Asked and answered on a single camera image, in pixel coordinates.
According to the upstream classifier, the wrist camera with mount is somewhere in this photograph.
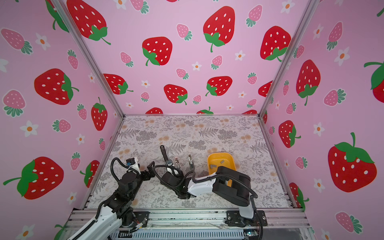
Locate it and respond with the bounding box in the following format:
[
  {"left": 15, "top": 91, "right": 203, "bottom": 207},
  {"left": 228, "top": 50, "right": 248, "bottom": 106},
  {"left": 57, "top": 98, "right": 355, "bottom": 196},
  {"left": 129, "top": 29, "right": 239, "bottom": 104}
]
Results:
[
  {"left": 166, "top": 160, "right": 179, "bottom": 176},
  {"left": 126, "top": 158, "right": 141, "bottom": 176}
]

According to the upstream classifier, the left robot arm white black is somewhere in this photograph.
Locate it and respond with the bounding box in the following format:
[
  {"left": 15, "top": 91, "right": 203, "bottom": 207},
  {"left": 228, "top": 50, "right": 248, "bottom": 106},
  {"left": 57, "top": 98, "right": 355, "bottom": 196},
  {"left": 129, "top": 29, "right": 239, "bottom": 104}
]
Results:
[{"left": 69, "top": 158, "right": 155, "bottom": 240}]

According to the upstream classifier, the aluminium corner post right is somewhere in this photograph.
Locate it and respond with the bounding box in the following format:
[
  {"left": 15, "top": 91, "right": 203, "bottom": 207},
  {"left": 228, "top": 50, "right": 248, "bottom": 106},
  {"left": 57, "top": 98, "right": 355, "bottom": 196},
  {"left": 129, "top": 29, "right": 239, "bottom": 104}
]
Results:
[{"left": 259, "top": 0, "right": 320, "bottom": 120}]

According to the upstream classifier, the aluminium corner post left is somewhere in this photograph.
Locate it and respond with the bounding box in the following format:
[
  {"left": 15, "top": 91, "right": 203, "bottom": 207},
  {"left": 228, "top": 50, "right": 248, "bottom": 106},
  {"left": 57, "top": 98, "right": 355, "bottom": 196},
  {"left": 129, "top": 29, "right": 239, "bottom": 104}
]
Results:
[{"left": 52, "top": 0, "right": 125, "bottom": 119}]

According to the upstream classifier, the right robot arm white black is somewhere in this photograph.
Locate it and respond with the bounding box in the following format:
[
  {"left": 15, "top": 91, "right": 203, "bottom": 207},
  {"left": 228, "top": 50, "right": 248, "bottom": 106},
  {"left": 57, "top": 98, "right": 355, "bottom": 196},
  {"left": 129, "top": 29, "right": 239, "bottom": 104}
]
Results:
[{"left": 148, "top": 162, "right": 263, "bottom": 228}]

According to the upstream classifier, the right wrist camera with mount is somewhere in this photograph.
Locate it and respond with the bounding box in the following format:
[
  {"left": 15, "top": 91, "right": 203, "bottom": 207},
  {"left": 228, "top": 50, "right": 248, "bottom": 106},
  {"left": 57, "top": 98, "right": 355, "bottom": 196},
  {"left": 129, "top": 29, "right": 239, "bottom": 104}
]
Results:
[{"left": 166, "top": 160, "right": 179, "bottom": 176}]

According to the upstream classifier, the aluminium corner post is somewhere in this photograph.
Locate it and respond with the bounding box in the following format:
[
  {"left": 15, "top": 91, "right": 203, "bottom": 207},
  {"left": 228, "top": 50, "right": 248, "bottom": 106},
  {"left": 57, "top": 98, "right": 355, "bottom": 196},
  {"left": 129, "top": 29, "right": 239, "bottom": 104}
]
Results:
[
  {"left": 259, "top": 0, "right": 320, "bottom": 120},
  {"left": 52, "top": 0, "right": 125, "bottom": 119}
]

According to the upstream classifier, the yellow plastic tray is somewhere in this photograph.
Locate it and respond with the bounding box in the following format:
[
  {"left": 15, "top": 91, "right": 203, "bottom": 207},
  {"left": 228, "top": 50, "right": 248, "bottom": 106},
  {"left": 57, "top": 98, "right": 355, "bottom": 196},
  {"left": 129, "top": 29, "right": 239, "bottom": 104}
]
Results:
[{"left": 207, "top": 153, "right": 237, "bottom": 175}]

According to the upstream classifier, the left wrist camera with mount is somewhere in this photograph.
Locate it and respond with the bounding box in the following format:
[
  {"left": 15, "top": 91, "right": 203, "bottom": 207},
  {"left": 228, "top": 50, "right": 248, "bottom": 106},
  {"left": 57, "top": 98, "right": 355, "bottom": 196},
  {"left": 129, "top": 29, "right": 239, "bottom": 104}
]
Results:
[{"left": 126, "top": 158, "right": 141, "bottom": 176}]

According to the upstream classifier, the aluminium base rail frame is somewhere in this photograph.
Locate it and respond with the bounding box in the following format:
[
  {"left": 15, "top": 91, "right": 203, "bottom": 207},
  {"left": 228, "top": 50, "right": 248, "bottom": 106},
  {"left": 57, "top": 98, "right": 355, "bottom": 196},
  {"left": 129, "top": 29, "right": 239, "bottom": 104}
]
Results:
[{"left": 59, "top": 206, "right": 316, "bottom": 240}]

